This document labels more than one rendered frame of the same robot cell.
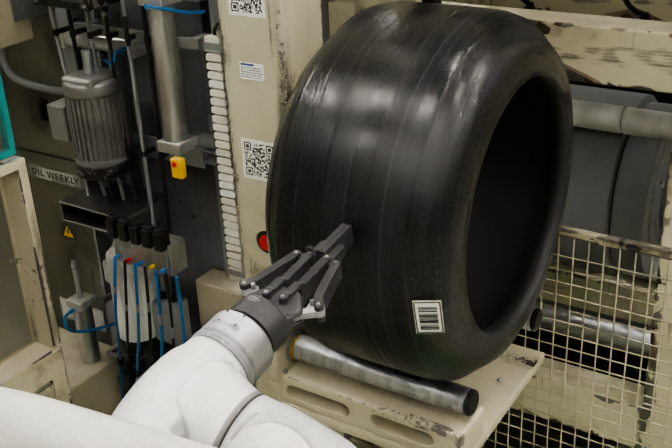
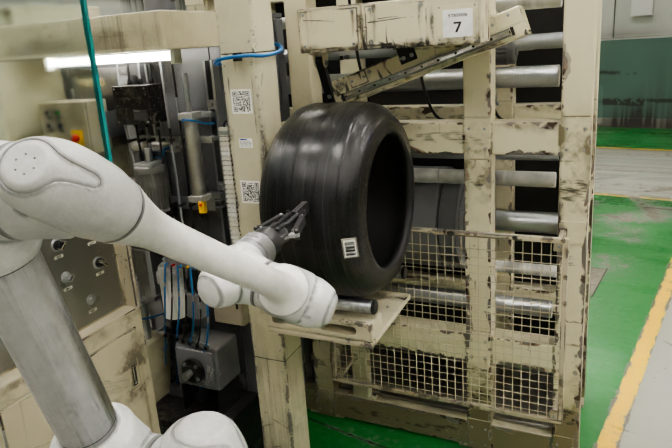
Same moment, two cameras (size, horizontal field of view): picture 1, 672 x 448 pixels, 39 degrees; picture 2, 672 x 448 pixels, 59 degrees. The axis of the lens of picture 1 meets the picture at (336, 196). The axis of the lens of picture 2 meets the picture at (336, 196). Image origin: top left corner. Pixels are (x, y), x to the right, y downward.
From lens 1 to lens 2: 43 cm
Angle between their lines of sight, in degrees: 12
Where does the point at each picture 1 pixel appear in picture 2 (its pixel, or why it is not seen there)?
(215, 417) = not seen: hidden behind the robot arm
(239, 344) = (259, 243)
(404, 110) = (330, 143)
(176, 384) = not seen: hidden behind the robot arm
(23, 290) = (118, 273)
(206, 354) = (244, 246)
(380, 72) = (316, 128)
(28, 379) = (122, 323)
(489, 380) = (382, 307)
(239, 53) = (238, 134)
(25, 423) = (179, 229)
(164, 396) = not seen: hidden behind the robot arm
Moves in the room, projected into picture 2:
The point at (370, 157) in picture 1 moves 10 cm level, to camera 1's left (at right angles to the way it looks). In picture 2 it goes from (315, 167) to (277, 170)
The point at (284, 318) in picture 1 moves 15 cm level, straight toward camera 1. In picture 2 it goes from (280, 236) to (289, 257)
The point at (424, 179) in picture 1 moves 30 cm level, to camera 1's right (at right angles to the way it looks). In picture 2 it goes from (343, 174) to (452, 164)
